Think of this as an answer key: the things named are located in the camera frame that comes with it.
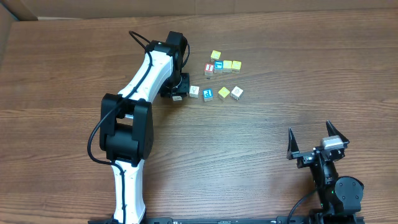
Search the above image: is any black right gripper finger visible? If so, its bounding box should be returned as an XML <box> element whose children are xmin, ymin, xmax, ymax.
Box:
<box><xmin>286</xmin><ymin>128</ymin><xmax>300</xmax><ymax>160</ymax></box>
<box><xmin>326</xmin><ymin>120</ymin><xmax>349</xmax><ymax>144</ymax></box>

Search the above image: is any yellow pineapple wooden block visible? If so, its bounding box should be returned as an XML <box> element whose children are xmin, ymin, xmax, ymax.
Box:
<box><xmin>231</xmin><ymin>60</ymin><xmax>242</xmax><ymax>73</ymax></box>

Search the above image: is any blue P wooden block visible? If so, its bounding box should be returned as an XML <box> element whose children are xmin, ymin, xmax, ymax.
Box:
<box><xmin>203</xmin><ymin>89</ymin><xmax>213</xmax><ymax>101</ymax></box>

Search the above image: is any blue letter wooden block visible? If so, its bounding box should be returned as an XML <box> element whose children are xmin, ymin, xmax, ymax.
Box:
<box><xmin>214</xmin><ymin>61</ymin><xmax>223</xmax><ymax>73</ymax></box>

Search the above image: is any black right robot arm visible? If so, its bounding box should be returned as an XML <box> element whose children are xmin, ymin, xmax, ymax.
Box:
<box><xmin>285</xmin><ymin>120</ymin><xmax>364</xmax><ymax>223</ymax></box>

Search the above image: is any yellow top middle block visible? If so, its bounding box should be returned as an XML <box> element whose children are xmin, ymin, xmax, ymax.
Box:
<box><xmin>223</xmin><ymin>60</ymin><xmax>233</xmax><ymax>73</ymax></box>

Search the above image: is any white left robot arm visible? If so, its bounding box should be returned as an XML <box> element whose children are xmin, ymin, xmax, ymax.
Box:
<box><xmin>93</xmin><ymin>31</ymin><xmax>190</xmax><ymax>223</ymax></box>

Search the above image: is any M letter wooden block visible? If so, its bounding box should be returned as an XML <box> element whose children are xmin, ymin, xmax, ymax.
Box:
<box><xmin>189</xmin><ymin>85</ymin><xmax>200</xmax><ymax>98</ymax></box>

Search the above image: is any red I wooden block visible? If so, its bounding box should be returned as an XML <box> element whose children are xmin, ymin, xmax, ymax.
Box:
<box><xmin>204</xmin><ymin>63</ymin><xmax>214</xmax><ymax>76</ymax></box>

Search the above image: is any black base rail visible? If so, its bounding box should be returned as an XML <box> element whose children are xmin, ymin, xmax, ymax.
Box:
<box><xmin>87</xmin><ymin>216</ymin><xmax>365</xmax><ymax>224</ymax></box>

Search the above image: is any green letter wooden block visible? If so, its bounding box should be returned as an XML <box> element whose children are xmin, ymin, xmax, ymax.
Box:
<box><xmin>172</xmin><ymin>96</ymin><xmax>182</xmax><ymax>101</ymax></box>

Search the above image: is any green Z wooden block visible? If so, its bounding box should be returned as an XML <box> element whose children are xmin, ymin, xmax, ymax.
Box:
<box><xmin>230</xmin><ymin>86</ymin><xmax>243</xmax><ymax>100</ymax></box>

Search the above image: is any yellow mushroom wooden block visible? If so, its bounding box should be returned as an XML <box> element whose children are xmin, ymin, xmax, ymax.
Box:
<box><xmin>218</xmin><ymin>86</ymin><xmax>230</xmax><ymax>101</ymax></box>

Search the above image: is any yellow back wooden block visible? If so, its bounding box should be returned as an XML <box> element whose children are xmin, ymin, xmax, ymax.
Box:
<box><xmin>210</xmin><ymin>50</ymin><xmax>221</xmax><ymax>63</ymax></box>

